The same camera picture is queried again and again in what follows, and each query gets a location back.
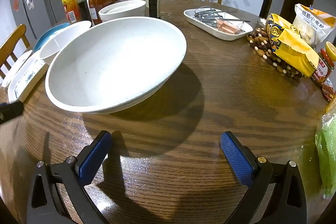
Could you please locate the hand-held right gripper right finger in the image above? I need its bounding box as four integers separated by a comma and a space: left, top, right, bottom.
220, 131, 307, 224

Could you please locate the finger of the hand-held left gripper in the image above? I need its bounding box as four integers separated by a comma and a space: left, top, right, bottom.
0, 101, 25, 125

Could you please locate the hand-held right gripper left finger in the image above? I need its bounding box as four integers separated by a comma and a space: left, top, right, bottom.
26, 130, 112, 224

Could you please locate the white rectangular blue-print dish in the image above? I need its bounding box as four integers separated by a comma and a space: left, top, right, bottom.
1, 50, 34, 88
7, 57, 50, 104

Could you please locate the large white speckled plate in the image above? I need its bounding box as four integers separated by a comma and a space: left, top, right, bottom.
45, 17, 187, 115

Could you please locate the large white bowl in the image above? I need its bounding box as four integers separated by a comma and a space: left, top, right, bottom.
98, 5, 146, 23

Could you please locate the blue plate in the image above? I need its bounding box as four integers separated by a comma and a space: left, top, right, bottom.
32, 22, 71, 52

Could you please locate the medium white bowl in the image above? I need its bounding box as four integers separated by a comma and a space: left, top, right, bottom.
39, 21, 92, 59

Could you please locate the green plastic bag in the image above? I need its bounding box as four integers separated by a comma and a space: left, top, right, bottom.
315, 112, 336, 199

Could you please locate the wooden bead trivet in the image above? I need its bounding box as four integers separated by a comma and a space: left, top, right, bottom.
247, 27, 303, 80

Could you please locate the red snack packet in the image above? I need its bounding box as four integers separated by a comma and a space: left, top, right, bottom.
322, 78, 336, 102

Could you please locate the yellow snack bag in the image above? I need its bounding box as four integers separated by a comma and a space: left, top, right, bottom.
266, 13, 319, 78

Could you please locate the red chili sauce jar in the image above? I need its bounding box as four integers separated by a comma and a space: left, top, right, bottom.
311, 49, 336, 88

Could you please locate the pink plastic egg separator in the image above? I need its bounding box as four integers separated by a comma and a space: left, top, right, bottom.
215, 18, 243, 35

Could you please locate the metal whisk beater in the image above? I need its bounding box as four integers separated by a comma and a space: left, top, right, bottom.
196, 13, 250, 28
194, 7, 237, 20

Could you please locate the yellow round object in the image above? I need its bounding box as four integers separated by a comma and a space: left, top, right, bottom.
325, 42, 336, 62

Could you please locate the white rectangular tray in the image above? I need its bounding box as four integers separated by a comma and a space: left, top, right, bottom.
184, 8, 254, 41

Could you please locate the white flour bag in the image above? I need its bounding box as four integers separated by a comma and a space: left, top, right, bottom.
292, 4, 336, 47

